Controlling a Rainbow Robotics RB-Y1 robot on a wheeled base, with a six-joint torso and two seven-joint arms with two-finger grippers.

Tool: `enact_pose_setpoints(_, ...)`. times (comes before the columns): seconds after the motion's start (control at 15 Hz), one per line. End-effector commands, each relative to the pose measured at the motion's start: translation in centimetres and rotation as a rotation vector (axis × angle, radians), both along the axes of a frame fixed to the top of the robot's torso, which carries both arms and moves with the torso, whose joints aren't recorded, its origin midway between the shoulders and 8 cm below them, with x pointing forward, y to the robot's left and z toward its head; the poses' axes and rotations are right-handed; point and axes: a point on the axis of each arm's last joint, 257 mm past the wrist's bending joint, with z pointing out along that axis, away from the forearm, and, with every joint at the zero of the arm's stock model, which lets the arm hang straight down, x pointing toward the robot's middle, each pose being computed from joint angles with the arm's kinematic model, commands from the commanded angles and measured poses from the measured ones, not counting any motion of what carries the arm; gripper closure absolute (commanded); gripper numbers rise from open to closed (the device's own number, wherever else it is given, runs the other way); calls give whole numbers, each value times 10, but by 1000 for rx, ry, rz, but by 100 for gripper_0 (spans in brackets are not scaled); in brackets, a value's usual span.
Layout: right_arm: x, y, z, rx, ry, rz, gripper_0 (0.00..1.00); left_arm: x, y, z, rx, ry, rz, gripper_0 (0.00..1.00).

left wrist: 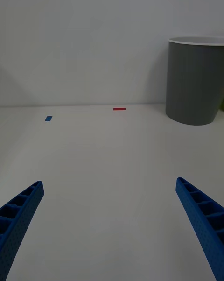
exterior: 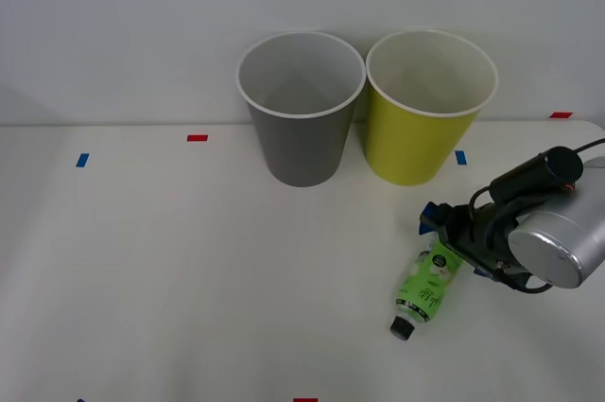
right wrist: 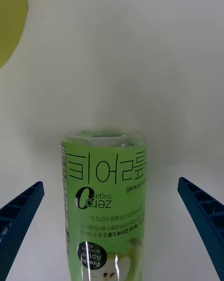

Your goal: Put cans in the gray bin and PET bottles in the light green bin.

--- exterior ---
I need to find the green label plastic bottle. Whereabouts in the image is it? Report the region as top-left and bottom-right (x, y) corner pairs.
(389, 231), (464, 341)

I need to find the yellow-green plastic waste bin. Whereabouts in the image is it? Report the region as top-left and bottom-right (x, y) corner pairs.
(364, 29), (500, 187)

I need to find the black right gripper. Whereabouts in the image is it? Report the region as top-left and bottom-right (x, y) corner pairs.
(418, 201), (527, 289)

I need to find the grey plastic waste bin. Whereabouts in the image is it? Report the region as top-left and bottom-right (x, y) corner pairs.
(235, 31), (367, 188)

